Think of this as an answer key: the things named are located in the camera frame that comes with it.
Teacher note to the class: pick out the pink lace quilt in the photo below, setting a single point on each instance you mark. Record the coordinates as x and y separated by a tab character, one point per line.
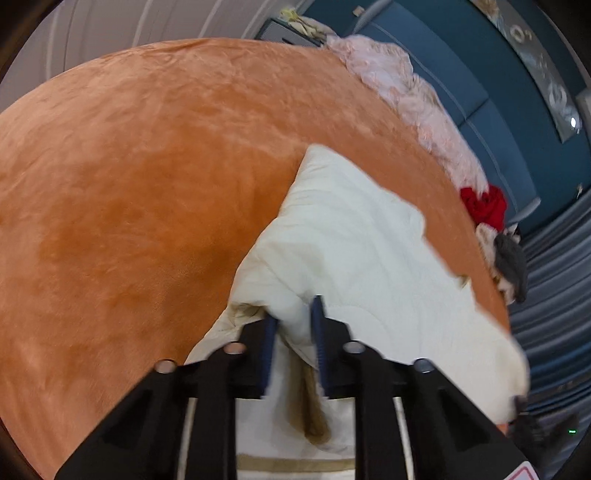
401	87

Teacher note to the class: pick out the white padded jacket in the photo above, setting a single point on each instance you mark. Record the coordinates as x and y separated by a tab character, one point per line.
351	240

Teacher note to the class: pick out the cream fleece cloth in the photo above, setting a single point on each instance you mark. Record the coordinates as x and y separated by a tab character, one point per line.
485	235

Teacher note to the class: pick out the grey floral wall picture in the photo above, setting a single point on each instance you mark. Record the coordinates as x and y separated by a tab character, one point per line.
540	60

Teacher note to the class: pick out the red cloth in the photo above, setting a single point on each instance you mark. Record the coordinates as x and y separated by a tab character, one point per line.
485	205

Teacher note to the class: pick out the pale yellow cloth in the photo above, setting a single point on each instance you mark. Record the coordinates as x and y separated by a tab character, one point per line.
307	25

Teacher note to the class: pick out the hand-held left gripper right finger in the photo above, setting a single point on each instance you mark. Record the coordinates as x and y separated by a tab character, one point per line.
318	341

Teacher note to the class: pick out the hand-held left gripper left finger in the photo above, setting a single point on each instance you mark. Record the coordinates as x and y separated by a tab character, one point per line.
268	351

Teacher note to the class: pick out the grey cloth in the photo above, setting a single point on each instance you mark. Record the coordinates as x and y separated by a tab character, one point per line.
510	263

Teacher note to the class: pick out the grey-blue curtain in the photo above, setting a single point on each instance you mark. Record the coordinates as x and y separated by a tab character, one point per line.
554	300

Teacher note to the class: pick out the orange plush blanket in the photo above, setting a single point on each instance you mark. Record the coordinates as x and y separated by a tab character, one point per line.
138	184

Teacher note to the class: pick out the blue padded headboard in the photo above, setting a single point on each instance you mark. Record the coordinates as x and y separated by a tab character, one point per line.
461	69

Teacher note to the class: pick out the dark nightstand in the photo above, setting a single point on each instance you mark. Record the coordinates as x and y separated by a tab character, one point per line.
277	32

